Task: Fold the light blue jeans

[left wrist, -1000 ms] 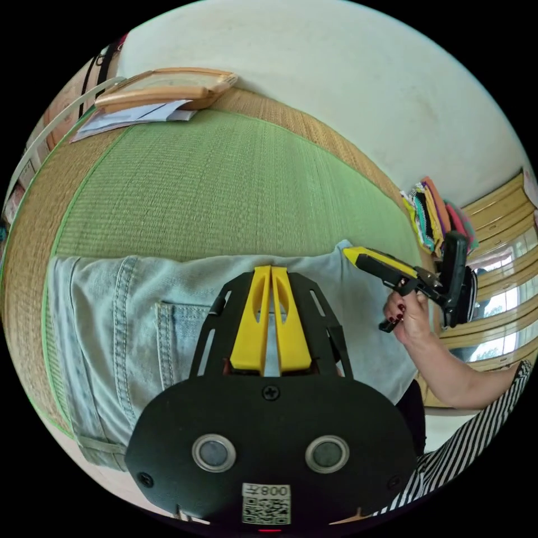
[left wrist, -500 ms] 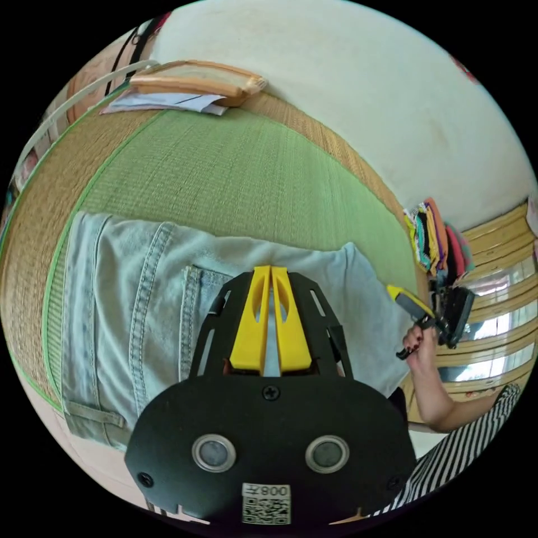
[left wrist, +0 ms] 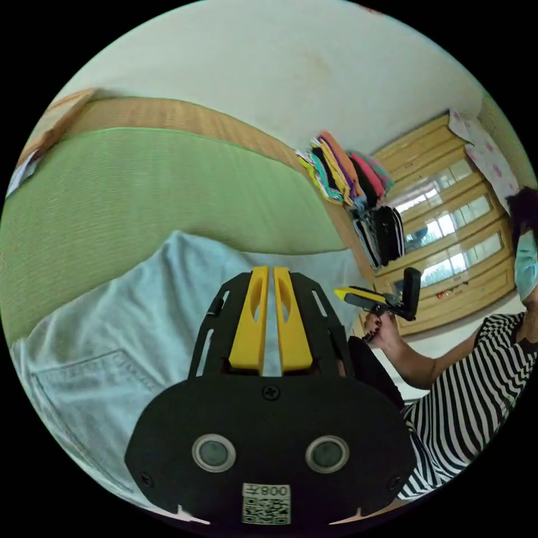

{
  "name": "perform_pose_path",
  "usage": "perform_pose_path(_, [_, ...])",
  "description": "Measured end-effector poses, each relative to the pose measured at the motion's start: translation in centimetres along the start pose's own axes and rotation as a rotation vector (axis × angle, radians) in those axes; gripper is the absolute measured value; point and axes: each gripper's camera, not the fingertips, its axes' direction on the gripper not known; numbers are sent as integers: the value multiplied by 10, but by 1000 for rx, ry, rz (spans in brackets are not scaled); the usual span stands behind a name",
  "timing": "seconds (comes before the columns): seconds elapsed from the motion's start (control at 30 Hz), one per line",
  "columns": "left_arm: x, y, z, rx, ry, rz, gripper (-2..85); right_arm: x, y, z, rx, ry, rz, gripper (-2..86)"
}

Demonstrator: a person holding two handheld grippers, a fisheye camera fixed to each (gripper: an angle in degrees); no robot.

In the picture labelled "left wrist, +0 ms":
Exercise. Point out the floral curtain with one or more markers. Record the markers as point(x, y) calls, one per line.
point(489, 157)

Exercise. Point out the wooden cupboard with glass doors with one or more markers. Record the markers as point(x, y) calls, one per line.
point(462, 252)

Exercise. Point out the person's body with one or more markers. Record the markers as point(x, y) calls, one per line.
point(470, 412)

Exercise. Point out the pile of clothes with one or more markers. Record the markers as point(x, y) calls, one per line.
point(357, 185)

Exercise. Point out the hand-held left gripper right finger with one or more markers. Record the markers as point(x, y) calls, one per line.
point(296, 340)

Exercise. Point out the person's right hand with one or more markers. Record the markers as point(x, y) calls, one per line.
point(384, 332)

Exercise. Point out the light blue jeans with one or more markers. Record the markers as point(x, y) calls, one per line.
point(105, 336)

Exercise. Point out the bed with green woven mat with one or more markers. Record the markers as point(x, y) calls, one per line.
point(147, 185)

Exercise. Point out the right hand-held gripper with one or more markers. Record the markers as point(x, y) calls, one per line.
point(380, 308)

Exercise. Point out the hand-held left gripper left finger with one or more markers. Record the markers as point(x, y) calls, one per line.
point(246, 336)

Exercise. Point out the person's right forearm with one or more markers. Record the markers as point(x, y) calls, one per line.
point(437, 361)

